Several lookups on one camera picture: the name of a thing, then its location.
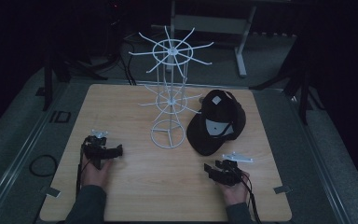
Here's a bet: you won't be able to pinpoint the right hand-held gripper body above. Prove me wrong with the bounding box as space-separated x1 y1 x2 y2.
213 151 255 188

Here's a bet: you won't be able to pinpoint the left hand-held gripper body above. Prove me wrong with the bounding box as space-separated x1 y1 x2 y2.
81 129 110 171

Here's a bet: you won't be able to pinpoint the black baseball cap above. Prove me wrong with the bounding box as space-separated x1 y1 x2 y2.
186 89 247 157

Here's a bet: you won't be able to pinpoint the white wire display rack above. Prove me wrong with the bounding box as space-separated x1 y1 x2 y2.
128 25 214 149

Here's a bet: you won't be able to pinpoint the person's right hand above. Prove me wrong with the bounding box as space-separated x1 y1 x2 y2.
214 171 252 207

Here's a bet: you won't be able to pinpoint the person's left hand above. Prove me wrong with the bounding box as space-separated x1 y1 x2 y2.
80 154 114 190

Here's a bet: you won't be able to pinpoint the grey tape strip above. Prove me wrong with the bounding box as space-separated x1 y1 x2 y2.
41 186 62 199
273 185 293 195

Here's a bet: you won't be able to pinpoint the black tripod stand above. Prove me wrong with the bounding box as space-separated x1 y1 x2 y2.
35 46 109 112
249 46 326 126

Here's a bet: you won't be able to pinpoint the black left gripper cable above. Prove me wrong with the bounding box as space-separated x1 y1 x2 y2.
75 136 91 200

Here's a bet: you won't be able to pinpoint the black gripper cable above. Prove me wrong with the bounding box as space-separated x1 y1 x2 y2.
238 170 263 224
75 136 91 200

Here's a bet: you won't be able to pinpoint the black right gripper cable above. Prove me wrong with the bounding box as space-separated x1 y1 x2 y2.
238 170 263 224

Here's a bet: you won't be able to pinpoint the black rectangular floor bracket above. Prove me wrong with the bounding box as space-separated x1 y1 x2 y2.
48 109 73 124

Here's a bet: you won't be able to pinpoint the black cable loop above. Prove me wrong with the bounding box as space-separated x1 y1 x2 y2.
28 154 59 178

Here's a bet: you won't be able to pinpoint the black floor cables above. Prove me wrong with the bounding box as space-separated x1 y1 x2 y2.
83 34 138 87

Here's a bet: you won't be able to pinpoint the white metal stand frame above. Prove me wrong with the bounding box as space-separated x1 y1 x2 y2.
150 0 296 78

